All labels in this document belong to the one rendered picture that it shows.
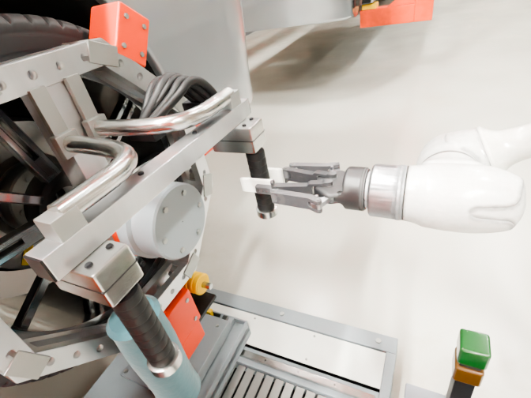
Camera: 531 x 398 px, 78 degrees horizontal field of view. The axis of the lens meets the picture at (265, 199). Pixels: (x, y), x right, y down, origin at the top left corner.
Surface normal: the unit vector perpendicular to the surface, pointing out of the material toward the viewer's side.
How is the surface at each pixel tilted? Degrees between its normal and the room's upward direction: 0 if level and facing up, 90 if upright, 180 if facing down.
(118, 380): 0
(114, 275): 90
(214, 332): 0
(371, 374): 0
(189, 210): 90
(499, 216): 81
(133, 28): 90
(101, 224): 90
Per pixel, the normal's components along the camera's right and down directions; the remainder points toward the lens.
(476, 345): -0.17, -0.81
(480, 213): -0.29, 0.43
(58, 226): 0.89, 0.11
